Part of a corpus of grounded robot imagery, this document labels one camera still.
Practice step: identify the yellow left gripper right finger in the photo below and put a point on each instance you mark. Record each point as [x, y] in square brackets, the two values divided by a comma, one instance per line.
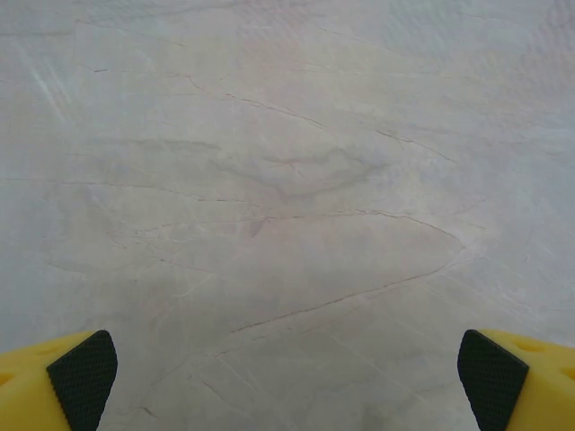
[516, 381]

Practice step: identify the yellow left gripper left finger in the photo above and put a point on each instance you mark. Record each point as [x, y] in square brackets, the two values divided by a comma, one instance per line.
[54, 386]

